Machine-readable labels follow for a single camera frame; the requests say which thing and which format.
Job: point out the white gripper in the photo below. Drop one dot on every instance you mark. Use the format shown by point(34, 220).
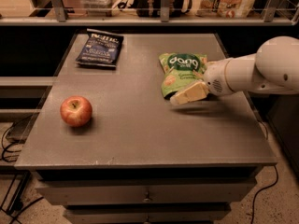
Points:
point(215, 78)

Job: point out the green rice chip bag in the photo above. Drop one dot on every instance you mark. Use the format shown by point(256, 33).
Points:
point(181, 69)

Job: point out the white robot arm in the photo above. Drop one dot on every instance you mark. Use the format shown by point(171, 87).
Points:
point(272, 69)

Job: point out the large snack bag on shelf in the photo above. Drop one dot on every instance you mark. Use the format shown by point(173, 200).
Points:
point(225, 8)

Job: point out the blue kettle chip bag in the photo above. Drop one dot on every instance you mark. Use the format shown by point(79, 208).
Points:
point(101, 49)

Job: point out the black backpack on shelf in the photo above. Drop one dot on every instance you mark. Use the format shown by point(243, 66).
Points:
point(152, 8)

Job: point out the grey drawer cabinet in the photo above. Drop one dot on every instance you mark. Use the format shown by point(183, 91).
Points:
point(194, 160)

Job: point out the red apple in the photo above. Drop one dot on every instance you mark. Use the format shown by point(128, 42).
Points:
point(76, 111)

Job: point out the metal drawer knob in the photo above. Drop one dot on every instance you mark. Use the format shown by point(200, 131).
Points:
point(147, 198)

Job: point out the grey metal shelf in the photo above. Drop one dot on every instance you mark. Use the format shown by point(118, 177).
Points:
point(71, 13)

